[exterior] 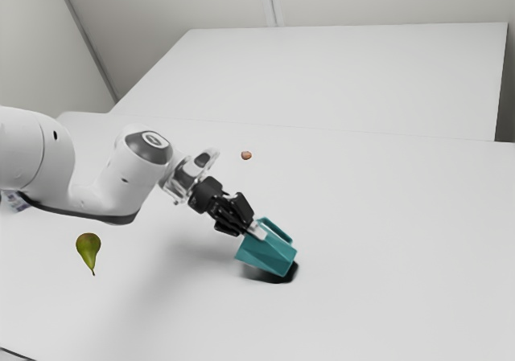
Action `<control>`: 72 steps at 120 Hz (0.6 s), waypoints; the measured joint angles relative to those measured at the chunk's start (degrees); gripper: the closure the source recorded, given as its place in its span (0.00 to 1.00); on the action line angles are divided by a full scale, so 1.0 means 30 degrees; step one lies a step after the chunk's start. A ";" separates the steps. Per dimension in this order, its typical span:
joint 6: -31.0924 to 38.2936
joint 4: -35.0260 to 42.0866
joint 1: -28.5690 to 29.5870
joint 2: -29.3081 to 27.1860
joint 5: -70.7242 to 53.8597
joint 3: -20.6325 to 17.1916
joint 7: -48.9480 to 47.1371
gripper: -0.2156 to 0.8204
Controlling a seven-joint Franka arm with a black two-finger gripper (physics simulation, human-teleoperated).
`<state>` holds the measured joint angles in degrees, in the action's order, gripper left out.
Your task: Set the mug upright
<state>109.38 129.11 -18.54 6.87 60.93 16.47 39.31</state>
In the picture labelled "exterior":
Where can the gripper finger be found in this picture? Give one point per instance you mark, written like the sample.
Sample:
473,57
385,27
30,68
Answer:
237,214

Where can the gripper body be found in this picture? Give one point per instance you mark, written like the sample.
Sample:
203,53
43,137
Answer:
207,198

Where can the teal faceted mug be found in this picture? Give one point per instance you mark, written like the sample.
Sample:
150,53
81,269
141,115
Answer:
267,252

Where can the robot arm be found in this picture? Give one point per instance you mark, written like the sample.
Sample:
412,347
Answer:
100,184

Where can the small brown nut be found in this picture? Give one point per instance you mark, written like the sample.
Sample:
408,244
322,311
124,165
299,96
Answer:
246,155

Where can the green pear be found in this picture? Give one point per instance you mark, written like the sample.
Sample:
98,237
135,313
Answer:
88,248

